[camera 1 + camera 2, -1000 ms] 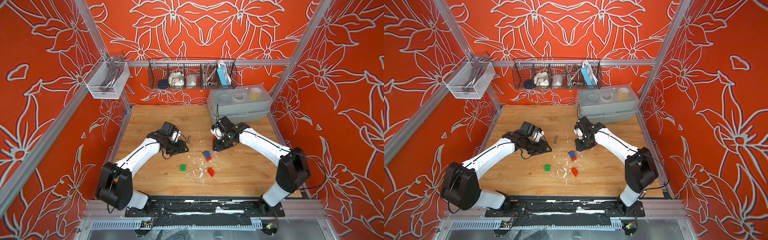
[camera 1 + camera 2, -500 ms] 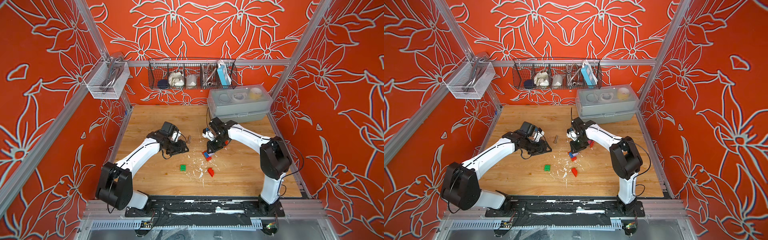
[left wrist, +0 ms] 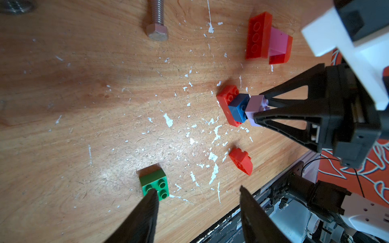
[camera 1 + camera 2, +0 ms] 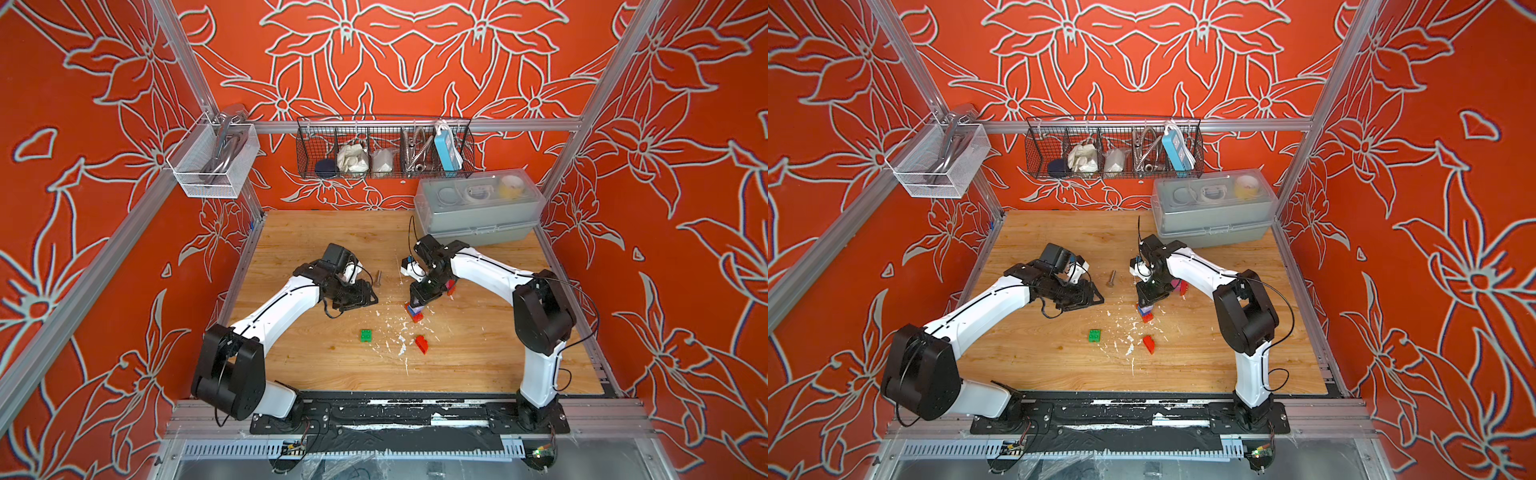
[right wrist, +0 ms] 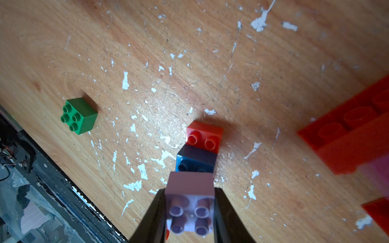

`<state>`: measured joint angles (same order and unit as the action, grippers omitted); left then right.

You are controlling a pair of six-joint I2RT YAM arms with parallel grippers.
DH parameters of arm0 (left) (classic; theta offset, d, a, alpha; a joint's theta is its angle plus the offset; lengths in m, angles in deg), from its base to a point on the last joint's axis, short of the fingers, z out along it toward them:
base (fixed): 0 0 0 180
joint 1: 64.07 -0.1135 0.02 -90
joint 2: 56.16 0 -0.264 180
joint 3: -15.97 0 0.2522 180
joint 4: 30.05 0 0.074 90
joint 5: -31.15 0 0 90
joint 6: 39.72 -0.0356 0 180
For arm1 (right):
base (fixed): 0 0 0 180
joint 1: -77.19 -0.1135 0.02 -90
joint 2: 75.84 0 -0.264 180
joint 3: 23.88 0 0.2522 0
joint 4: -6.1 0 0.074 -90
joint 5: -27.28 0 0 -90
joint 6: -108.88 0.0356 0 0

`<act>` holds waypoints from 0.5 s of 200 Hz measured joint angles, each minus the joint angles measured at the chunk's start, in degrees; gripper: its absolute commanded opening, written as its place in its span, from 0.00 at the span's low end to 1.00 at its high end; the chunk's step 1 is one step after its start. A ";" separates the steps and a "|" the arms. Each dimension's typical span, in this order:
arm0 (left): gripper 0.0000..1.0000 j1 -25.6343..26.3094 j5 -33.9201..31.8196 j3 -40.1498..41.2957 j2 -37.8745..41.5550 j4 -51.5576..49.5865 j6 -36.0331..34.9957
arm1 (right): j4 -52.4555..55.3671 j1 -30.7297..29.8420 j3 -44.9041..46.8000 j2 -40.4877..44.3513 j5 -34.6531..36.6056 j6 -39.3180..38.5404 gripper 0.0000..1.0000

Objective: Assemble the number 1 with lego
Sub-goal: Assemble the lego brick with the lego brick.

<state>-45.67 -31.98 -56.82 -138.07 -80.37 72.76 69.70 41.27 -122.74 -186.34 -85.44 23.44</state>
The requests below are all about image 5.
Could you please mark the long red lego brick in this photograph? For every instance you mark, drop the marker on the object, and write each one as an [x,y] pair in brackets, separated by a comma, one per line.
[204,136]
[354,133]

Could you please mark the blue lego brick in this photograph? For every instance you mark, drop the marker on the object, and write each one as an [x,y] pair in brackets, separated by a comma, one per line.
[193,159]

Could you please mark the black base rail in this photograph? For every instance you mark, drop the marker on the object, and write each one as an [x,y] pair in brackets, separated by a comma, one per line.
[49,185]

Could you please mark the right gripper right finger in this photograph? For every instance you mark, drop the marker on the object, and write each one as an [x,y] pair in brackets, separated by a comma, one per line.
[227,225]

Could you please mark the purple lego brick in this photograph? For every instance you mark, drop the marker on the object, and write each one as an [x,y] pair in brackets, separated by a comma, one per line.
[190,202]

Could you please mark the red square lego brick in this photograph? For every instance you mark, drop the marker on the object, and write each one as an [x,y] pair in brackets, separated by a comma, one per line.
[378,210]

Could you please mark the pink lego brick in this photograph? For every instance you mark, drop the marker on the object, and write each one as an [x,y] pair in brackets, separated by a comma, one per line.
[377,172]

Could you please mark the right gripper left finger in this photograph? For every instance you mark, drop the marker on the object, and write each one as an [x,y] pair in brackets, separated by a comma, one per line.
[152,228]

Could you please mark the green lego brick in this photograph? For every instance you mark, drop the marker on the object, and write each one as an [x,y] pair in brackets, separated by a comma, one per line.
[79,115]

